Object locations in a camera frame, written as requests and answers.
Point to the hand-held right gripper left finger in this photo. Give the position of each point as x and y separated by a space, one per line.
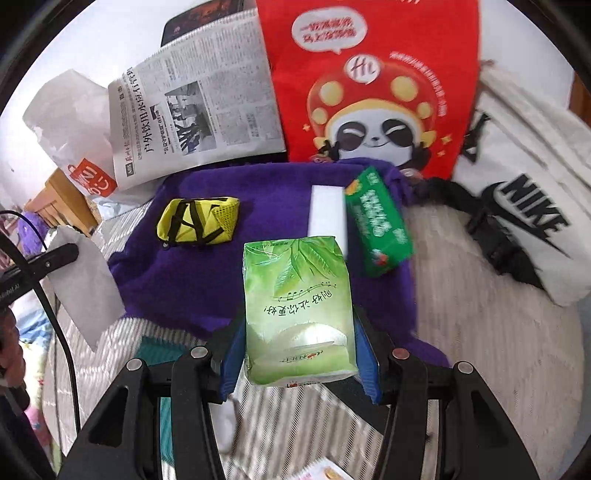
231 364

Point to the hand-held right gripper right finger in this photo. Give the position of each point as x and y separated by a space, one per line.
369 369

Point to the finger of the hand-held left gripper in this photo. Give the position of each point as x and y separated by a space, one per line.
51 261

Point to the green striped cloth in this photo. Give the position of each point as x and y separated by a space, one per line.
157 350

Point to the light green tissue pack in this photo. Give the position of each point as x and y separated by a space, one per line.
295 314

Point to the yellow mesh pouch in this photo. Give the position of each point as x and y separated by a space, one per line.
184 221

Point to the dark green tissue packet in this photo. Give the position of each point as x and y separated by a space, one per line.
376 221

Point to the white sponge block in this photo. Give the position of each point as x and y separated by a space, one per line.
325 217

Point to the person's left hand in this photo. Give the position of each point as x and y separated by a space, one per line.
11 362

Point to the purple plush cloth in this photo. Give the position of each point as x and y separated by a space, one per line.
34 226

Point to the colourful printed blanket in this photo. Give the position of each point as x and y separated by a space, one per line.
39 378

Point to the grey striped quilt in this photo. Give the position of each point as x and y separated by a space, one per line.
485 369

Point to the white plastic shopping bag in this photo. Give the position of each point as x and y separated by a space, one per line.
60 120

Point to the purple towel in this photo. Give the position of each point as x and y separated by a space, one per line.
277 194

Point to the folded newspaper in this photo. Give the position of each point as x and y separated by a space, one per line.
203 115

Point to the black smartphone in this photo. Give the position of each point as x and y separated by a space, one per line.
184 25

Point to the white waist bag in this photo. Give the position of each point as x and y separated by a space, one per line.
531 138

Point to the red paper bag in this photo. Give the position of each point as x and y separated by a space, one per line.
369 69

